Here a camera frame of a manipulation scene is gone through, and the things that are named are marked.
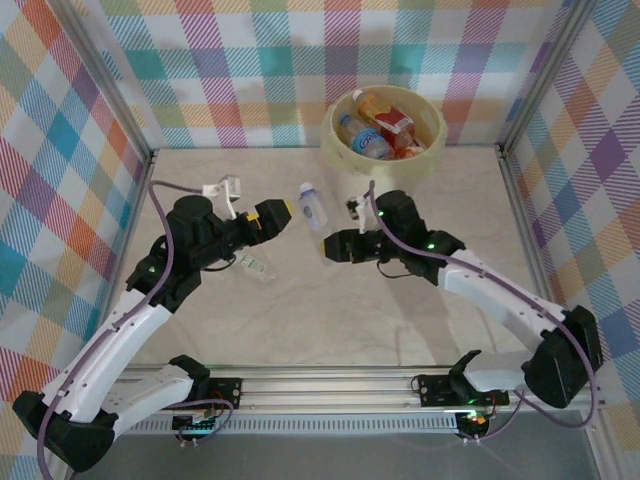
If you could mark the small blue-label water bottle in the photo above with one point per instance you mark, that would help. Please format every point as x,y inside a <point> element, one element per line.
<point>312,210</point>

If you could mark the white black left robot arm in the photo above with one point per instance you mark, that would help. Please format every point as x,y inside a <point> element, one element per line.
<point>150,390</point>

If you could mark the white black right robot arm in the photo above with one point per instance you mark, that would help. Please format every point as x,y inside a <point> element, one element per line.
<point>500,300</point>

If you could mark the cream plastic bin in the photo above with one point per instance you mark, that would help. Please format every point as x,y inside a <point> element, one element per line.
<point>400,172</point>

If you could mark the small green-white label bottle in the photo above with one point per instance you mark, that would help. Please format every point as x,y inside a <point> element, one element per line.
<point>255,267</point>

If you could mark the small circuit board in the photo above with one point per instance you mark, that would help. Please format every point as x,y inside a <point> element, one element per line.
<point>475,421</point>
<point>195,425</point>

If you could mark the aluminium side rail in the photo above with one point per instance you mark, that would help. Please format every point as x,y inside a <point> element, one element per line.
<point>132,225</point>
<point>531,250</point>

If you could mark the aluminium front rail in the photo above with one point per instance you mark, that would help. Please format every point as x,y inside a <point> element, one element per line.
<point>325,387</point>

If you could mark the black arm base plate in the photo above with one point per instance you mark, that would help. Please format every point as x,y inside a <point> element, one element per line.
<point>225,392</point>
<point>435,390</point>

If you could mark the aluminium corner post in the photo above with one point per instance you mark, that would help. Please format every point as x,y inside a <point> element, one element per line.
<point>542,75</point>
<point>109,80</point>

